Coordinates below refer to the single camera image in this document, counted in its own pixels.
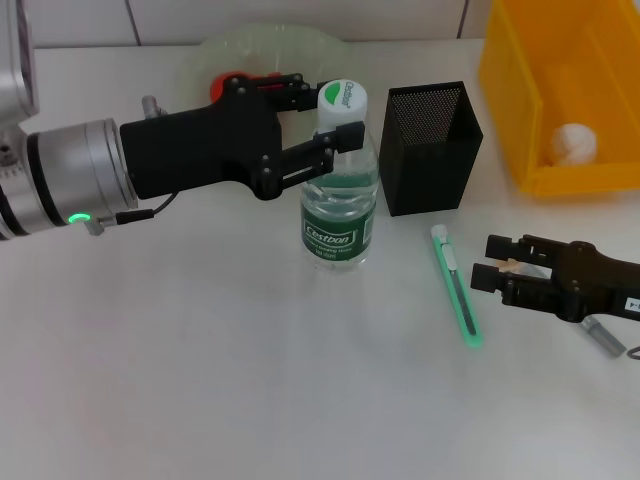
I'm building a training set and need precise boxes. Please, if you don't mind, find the white paper ball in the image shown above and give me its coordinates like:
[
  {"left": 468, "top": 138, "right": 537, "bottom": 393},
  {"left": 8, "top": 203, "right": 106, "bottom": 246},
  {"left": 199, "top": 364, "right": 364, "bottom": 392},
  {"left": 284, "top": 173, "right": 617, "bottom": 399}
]
[{"left": 549, "top": 123, "right": 599, "bottom": 166}]

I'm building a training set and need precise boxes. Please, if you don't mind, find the black mesh pen holder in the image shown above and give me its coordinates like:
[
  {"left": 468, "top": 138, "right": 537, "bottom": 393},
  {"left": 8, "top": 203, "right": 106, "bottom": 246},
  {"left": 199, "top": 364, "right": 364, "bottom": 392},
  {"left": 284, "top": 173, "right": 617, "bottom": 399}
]
[{"left": 378, "top": 81, "right": 485, "bottom": 217}]

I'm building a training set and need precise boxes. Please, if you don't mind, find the pale green glass bowl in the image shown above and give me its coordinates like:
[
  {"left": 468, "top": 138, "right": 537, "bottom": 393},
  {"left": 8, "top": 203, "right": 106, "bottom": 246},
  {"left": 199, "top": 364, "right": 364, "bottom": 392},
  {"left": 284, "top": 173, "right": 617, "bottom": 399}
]
[{"left": 179, "top": 22, "right": 374, "bottom": 166}]

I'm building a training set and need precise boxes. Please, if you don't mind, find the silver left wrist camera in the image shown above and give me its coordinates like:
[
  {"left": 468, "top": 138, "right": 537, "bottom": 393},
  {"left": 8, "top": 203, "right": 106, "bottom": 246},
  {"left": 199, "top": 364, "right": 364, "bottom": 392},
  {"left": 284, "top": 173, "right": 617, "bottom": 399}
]
[{"left": 0, "top": 0, "right": 40, "bottom": 132}]

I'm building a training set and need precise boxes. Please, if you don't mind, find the yellow plastic bin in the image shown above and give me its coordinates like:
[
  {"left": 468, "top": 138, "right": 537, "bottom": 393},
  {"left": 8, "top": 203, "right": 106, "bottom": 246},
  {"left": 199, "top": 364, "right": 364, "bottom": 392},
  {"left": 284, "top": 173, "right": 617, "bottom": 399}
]
[{"left": 477, "top": 0, "right": 640, "bottom": 197}]

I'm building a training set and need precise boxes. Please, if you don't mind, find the small beige eraser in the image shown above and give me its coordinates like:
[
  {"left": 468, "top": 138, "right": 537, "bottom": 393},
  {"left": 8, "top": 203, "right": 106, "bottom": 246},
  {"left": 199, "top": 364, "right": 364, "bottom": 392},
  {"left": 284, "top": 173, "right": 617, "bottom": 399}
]
[{"left": 492, "top": 257, "right": 529, "bottom": 275}]

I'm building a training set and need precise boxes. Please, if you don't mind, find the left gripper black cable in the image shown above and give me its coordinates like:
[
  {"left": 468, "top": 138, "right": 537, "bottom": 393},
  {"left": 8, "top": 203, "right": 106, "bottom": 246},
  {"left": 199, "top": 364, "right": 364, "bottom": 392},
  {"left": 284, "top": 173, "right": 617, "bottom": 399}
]
[{"left": 84, "top": 95, "right": 180, "bottom": 236}]

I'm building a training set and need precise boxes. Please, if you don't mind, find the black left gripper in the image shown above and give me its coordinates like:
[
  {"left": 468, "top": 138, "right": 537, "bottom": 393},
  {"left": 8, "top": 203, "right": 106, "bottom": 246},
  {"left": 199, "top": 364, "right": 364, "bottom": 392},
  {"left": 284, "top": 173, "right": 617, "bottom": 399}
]
[{"left": 118, "top": 72, "right": 367, "bottom": 202}]

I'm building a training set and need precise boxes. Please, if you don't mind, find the orange knitted toy fruit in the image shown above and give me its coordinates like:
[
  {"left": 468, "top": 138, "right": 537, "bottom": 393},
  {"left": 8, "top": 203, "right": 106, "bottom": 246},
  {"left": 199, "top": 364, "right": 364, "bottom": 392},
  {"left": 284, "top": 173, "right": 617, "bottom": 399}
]
[{"left": 209, "top": 72, "right": 281, "bottom": 104}]

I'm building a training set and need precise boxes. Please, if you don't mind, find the clear green-label water bottle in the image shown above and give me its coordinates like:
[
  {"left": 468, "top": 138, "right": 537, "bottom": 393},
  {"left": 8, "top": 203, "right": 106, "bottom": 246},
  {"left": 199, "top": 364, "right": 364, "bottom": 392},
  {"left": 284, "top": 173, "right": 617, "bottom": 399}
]
[{"left": 298, "top": 78, "right": 380, "bottom": 274}]

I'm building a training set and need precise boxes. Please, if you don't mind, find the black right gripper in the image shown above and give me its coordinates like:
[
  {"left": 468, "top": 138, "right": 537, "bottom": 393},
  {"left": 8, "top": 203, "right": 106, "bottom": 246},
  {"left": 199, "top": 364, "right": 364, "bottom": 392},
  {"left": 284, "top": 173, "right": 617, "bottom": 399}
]
[{"left": 470, "top": 233, "right": 640, "bottom": 324}]

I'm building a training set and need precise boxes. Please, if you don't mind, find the silver glitter pen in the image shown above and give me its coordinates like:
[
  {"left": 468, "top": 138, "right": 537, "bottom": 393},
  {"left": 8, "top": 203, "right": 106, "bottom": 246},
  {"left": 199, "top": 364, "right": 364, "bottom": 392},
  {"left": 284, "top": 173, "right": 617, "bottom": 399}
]
[{"left": 522, "top": 264, "right": 628, "bottom": 359}]

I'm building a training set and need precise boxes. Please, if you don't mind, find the green utility knife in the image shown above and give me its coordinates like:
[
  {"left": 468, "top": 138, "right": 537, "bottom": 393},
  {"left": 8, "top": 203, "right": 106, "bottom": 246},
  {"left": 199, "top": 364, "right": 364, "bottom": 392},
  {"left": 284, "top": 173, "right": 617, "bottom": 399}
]
[{"left": 430, "top": 224, "right": 484, "bottom": 351}]

